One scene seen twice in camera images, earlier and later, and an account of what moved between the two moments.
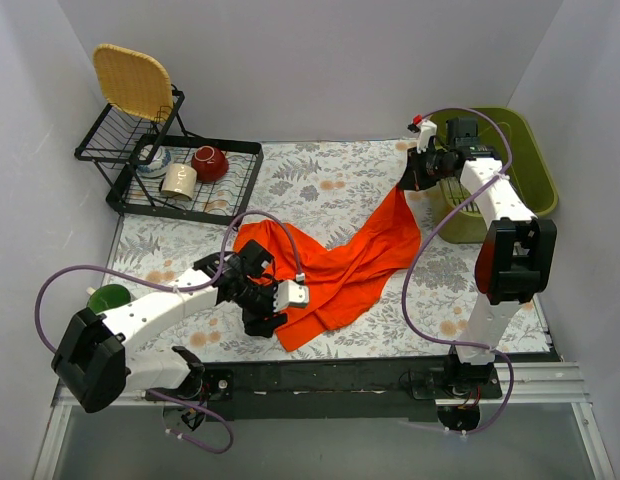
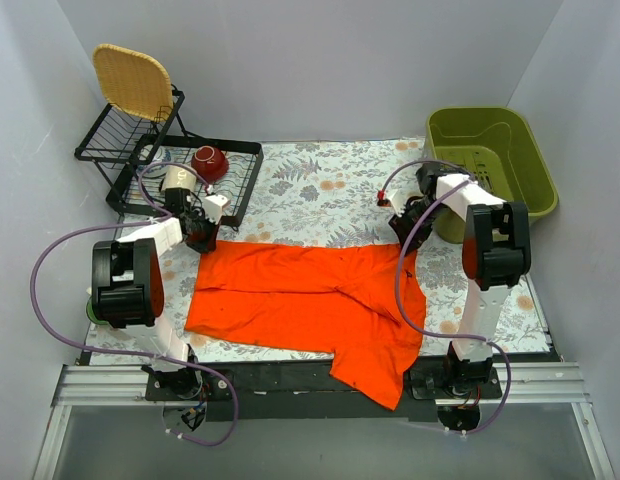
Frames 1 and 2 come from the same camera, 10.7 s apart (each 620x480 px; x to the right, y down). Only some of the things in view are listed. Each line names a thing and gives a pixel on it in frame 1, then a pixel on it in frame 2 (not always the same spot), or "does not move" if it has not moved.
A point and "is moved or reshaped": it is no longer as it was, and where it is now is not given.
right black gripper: [415, 171] → [405, 236]
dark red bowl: [211, 163] does not move
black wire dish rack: [166, 169] does not move
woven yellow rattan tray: [134, 82] does not move
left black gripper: [263, 310] → [202, 238]
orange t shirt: [345, 280] is moved or reshaped
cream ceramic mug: [179, 178] does not move
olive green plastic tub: [511, 136] does not move
